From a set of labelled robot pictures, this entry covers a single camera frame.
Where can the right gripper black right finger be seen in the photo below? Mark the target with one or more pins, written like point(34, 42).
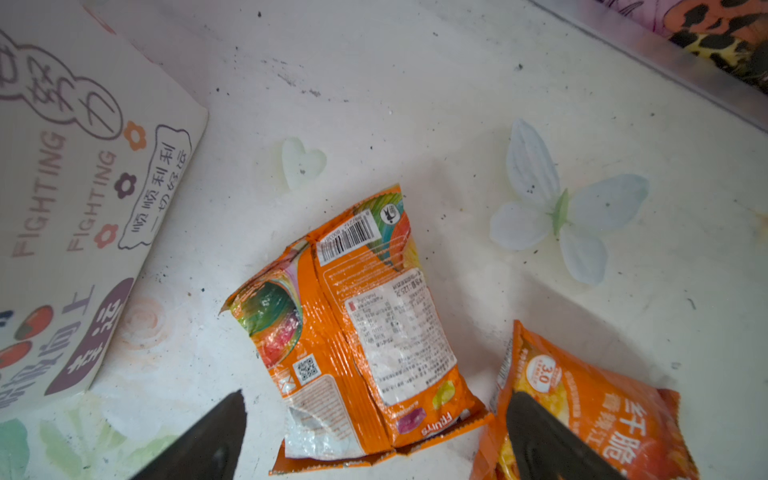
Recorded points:
point(545, 448)

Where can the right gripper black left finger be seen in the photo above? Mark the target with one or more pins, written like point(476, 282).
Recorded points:
point(210, 449)

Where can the orange red snack bag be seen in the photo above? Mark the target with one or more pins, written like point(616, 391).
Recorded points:
point(631, 425)

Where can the orange snack packet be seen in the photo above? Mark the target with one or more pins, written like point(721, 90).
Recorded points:
point(347, 328)

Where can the white printed paper bag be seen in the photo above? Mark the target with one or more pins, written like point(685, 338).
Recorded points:
point(95, 140)

